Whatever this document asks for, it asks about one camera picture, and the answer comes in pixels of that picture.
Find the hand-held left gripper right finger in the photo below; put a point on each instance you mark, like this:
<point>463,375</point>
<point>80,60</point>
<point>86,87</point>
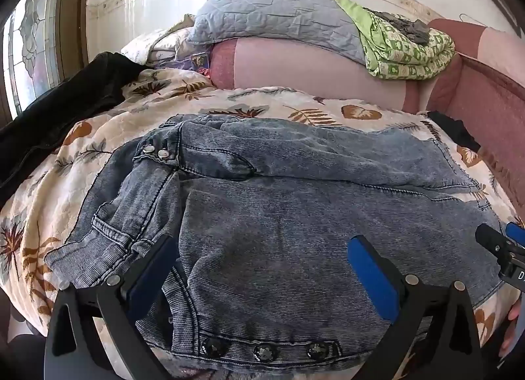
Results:
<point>371,273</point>

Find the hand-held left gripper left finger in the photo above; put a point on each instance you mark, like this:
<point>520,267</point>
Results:
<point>154,271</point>

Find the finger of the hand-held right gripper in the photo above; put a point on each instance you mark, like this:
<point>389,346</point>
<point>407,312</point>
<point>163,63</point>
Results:
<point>492,238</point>

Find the blue denim pants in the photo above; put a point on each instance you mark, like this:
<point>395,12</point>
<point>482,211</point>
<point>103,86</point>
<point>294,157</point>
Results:
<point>287,220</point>

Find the person's right hand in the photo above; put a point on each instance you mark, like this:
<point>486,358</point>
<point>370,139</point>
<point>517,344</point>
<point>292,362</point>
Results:
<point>514,322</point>

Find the black cloth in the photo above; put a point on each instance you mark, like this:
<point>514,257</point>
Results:
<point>455,130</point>

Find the leaf print blanket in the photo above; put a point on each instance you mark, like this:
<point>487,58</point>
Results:
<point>53,183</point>

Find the black garment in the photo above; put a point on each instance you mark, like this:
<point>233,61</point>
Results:
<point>61,105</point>

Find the green patterned blanket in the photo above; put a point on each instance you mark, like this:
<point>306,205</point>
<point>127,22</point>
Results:
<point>393,52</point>

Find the purple packet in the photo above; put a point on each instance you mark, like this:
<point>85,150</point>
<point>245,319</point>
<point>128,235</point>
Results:
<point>197,62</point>

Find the pink sofa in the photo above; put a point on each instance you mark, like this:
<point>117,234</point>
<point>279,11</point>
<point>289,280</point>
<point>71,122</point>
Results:
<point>295,68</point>

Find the dark grey cloth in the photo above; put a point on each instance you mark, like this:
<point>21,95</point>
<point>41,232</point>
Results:
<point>410,27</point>

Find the white folded bedding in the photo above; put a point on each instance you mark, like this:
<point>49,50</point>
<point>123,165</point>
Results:
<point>164,42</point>

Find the stained glass window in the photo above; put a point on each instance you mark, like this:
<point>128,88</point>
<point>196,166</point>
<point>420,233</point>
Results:
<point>33,35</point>

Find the grey quilted blanket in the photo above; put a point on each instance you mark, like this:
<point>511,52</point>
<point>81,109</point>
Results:
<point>266,11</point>

